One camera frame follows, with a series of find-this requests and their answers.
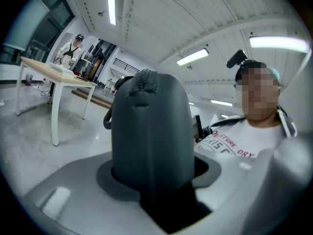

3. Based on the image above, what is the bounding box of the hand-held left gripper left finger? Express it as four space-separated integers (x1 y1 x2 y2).
22 151 222 235

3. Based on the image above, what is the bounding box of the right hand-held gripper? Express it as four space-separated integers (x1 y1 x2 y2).
192 115 214 143

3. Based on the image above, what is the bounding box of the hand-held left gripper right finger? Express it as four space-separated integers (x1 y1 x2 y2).
171 130 313 235

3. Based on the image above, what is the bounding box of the dark grey glasses case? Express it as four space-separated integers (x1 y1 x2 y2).
103 68 196 202

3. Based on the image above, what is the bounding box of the long ceiling light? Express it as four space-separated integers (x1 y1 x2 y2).
107 0 117 26
210 99 233 107
176 48 210 67
248 36 310 53

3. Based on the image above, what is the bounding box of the person's white printed shirt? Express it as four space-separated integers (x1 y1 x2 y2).
194 118 286 207

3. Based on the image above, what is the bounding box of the person's grey striped jacket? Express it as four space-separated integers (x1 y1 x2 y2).
209 103 298 139

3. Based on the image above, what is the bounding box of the person's head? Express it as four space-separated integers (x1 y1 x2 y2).
233 60 281 121

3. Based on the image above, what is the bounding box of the black stair railing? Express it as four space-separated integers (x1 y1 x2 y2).
112 57 142 73

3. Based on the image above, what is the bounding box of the low wooden platform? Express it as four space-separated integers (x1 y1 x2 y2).
71 87 113 109

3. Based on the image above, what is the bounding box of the white stack of trays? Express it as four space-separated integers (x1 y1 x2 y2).
48 61 74 76

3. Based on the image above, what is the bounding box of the wooden table with white legs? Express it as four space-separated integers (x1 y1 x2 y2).
15 56 98 147

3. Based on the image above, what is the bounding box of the dark framed window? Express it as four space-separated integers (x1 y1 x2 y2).
0 0 75 66

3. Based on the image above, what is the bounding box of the black head-mounted camera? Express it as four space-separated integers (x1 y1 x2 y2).
225 49 249 69

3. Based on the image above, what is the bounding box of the white floor cable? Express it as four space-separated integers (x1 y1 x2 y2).
36 84 50 97

